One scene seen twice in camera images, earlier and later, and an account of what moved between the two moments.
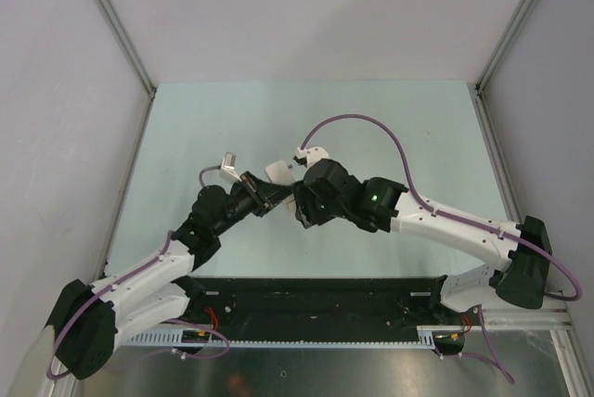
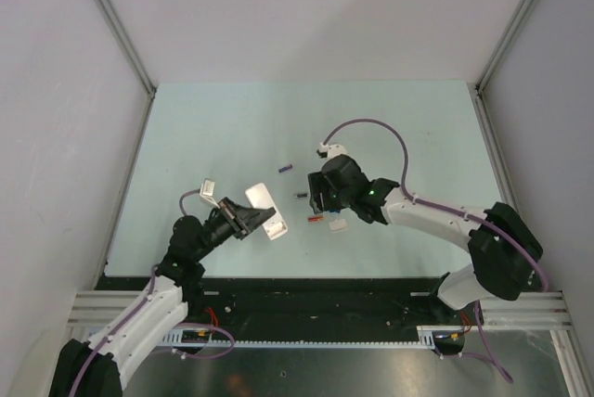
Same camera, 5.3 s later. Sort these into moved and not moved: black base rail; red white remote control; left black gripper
Moved: red white remote control; left black gripper
Not moved: black base rail
